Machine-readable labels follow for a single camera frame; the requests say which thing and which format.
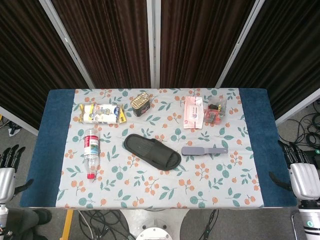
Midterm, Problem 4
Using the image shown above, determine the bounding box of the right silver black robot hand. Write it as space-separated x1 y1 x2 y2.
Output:
268 139 320 201

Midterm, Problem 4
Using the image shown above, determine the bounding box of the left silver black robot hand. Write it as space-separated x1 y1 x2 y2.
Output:
0 144 35 204

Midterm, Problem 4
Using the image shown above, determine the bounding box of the black slipper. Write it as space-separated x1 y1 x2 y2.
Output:
123 133 182 171

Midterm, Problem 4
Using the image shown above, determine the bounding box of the blue table cover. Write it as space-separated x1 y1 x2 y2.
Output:
19 88 298 208

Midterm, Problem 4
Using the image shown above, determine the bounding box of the clear bottle with red cap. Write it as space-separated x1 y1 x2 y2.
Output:
83 128 101 180

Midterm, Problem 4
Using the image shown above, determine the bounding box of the clear box with red parts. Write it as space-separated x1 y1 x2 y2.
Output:
203 97 227 125

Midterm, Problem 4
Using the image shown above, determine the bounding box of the yellow snack package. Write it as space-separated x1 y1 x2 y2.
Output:
78 102 128 125

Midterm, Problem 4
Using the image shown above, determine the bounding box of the brown room divider panel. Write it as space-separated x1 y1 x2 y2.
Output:
216 0 320 126
152 0 266 89
0 0 95 136
39 0 158 90

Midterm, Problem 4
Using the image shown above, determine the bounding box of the pink wet wipes packet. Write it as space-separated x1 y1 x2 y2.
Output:
183 95 204 130

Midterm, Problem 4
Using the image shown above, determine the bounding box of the floral tablecloth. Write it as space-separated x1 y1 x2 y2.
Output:
56 88 265 210

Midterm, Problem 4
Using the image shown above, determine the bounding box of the gold rectangular tin can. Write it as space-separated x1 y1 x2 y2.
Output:
130 92 151 118

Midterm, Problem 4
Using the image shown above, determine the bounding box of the round white robot torso top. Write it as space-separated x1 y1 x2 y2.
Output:
136 226 173 240

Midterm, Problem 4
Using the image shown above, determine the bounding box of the black floor cable bundle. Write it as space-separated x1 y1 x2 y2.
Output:
276 98 320 151
77 209 137 240

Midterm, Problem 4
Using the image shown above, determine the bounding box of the white table pedestal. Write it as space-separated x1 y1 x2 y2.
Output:
119 208 191 240

